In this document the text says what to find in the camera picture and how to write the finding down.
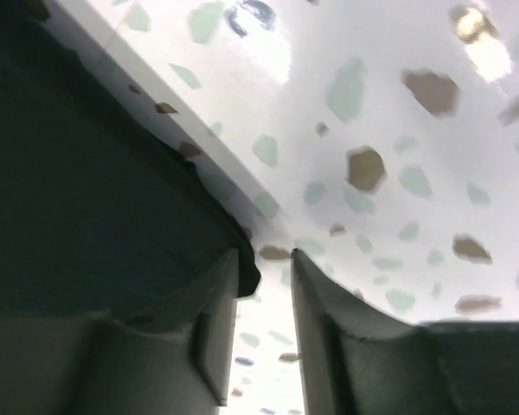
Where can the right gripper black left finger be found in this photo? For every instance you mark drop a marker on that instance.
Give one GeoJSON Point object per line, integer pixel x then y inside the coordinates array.
{"type": "Point", "coordinates": [175, 359]}

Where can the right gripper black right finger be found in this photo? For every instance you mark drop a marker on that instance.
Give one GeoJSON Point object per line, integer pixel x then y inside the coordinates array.
{"type": "Point", "coordinates": [357, 360]}

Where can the black t shirt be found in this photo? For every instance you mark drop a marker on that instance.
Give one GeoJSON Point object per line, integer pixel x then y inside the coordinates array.
{"type": "Point", "coordinates": [96, 214]}

